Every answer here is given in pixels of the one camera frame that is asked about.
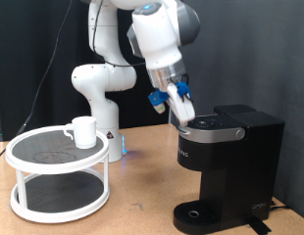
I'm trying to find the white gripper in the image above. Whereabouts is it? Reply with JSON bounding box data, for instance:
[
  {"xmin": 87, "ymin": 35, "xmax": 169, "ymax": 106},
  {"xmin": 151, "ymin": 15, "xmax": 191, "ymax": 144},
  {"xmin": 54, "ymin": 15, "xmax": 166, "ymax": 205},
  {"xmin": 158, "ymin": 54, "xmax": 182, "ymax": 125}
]
[{"xmin": 165, "ymin": 82, "xmax": 196, "ymax": 128}]

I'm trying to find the black Keurig coffee machine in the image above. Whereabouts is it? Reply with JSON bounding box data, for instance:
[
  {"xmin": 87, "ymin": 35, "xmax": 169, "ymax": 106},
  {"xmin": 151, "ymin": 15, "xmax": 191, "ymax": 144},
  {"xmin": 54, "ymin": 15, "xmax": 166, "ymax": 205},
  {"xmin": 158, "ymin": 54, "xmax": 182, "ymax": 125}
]
[{"xmin": 173, "ymin": 104, "xmax": 285, "ymax": 235}]

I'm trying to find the white mug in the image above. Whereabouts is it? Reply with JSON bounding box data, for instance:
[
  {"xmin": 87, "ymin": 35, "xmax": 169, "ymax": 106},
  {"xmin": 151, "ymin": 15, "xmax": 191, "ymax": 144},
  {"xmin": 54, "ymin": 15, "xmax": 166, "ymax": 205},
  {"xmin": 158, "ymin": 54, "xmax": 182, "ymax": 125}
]
[{"xmin": 63, "ymin": 116, "xmax": 98, "ymax": 150}]

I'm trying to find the dark grey backdrop panel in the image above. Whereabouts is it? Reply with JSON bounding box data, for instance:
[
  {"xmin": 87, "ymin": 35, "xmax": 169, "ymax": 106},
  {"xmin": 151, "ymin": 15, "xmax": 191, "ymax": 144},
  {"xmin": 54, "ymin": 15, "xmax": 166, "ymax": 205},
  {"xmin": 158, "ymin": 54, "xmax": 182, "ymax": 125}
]
[{"xmin": 173, "ymin": 0, "xmax": 304, "ymax": 221}]

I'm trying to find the black tape strip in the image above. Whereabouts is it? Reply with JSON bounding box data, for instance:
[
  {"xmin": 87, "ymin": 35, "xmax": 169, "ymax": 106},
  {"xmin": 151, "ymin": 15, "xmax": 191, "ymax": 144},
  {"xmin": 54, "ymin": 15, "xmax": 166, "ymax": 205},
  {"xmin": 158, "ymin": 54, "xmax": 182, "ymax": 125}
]
[{"xmin": 248, "ymin": 219, "xmax": 273, "ymax": 235}]

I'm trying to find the white two-tier turntable rack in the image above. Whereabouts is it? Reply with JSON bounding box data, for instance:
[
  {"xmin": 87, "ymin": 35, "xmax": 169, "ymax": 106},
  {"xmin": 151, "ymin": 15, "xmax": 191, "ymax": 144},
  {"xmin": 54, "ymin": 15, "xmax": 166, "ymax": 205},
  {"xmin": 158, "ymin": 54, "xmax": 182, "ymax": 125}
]
[{"xmin": 4, "ymin": 125, "xmax": 111, "ymax": 224}]

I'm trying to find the black curtain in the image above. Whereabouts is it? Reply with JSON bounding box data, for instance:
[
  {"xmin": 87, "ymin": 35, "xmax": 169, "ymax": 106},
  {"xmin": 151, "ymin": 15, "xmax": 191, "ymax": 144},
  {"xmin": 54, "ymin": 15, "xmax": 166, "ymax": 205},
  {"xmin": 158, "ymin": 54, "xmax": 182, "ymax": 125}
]
[{"xmin": 0, "ymin": 0, "xmax": 177, "ymax": 142}]

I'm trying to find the blue cable clip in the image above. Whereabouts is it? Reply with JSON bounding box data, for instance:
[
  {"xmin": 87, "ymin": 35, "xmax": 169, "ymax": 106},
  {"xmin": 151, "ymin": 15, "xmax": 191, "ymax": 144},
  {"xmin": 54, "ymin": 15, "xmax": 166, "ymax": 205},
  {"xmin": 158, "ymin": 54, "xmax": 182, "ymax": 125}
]
[{"xmin": 175, "ymin": 80, "xmax": 192, "ymax": 100}]

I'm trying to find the blue mounted wrist camera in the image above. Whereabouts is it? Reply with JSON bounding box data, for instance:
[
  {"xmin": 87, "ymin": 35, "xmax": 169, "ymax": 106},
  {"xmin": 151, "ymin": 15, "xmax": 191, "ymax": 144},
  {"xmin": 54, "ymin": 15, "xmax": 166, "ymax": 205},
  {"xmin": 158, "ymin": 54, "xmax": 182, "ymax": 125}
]
[{"xmin": 147, "ymin": 90, "xmax": 169, "ymax": 115}]

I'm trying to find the black power cord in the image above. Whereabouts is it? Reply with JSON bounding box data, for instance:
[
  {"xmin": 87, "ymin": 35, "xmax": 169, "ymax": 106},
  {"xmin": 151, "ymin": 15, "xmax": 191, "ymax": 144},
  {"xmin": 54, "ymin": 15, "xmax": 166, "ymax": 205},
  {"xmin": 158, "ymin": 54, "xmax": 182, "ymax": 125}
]
[{"xmin": 269, "ymin": 200, "xmax": 292, "ymax": 212}]

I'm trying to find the black cable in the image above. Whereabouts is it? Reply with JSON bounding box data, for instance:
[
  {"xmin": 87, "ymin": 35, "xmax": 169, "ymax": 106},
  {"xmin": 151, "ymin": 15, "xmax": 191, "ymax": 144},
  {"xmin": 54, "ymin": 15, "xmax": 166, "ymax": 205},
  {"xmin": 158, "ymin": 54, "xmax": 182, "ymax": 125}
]
[{"xmin": 0, "ymin": 0, "xmax": 146, "ymax": 163}]

